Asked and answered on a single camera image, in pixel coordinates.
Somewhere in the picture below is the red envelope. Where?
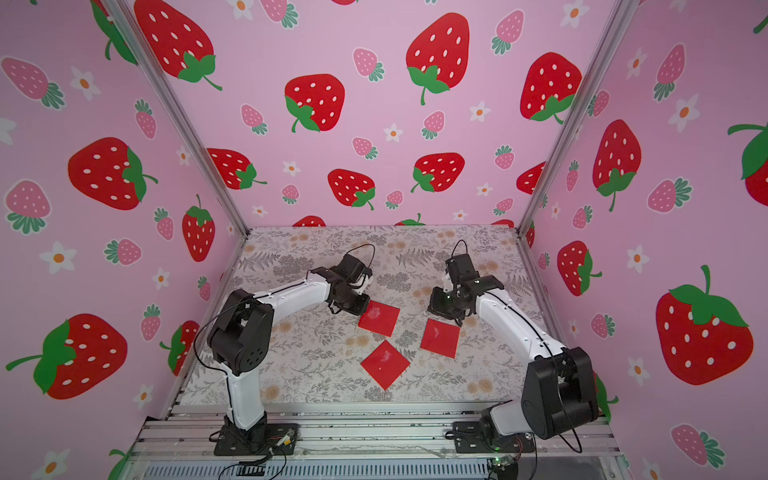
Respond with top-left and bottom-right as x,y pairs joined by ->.
361,340 -> 410,390
420,318 -> 460,359
358,300 -> 400,337

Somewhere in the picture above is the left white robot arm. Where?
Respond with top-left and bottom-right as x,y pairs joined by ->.
206,253 -> 373,433

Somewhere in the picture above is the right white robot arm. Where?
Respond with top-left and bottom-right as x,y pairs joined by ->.
428,253 -> 599,444

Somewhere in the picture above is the floral patterned table mat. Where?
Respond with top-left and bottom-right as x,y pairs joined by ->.
179,224 -> 568,404

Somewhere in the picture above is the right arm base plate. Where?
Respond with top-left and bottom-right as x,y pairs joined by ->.
444,420 -> 536,454

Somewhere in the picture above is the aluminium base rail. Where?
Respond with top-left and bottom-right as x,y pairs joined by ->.
117,401 -> 628,479

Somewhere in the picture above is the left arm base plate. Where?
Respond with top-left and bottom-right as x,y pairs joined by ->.
214,421 -> 299,457

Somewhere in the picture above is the right aluminium frame post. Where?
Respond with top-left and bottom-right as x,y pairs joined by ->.
517,0 -> 639,239

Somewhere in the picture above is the aluminium frame post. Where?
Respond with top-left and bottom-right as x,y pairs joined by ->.
517,0 -> 639,239
104,0 -> 250,238

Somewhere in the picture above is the left aluminium frame post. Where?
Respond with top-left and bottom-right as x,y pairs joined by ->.
104,0 -> 250,238

